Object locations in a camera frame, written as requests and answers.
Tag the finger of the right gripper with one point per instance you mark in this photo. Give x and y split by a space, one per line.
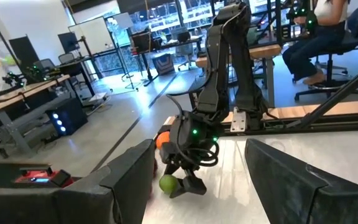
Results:
179 191
194 185

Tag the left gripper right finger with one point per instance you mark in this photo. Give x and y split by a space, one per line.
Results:
306 199

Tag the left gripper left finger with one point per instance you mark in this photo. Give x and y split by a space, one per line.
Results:
73 205

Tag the bright green lime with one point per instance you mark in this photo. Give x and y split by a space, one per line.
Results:
167 183

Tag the orange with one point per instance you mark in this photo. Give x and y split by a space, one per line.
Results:
163 140

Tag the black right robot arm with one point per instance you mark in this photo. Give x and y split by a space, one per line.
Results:
244 62

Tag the red and black device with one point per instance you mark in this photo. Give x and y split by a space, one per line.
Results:
23 179

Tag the dark striped bag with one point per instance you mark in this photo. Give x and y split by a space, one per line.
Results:
163 63

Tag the black computer tower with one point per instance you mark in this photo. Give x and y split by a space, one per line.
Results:
67 116

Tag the grey swivel chair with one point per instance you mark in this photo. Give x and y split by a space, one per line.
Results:
183 46

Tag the light wooden plank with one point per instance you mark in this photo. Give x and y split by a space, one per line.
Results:
322 109

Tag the black cluttered desk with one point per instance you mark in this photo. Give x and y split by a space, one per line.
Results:
141 42

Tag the wooden top workbench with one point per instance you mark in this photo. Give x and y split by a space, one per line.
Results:
17 95

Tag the large whiteboard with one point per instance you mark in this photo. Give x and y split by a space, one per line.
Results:
92 35

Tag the grey office chair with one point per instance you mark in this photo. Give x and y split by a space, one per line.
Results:
65 57
43 63

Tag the dark computer monitor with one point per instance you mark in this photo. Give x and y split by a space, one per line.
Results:
68 42

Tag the seated person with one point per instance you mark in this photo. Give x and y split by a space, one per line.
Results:
315 46

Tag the black standing screen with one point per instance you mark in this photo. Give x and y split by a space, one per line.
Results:
23 49

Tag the silver metal bracket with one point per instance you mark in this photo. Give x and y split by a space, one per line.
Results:
238 121

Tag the black table frame rail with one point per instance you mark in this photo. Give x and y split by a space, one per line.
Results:
322 124

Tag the black diagonal frame strut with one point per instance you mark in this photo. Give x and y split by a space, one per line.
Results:
337 95

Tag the black frame stand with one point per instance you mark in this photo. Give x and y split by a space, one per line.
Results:
5 40

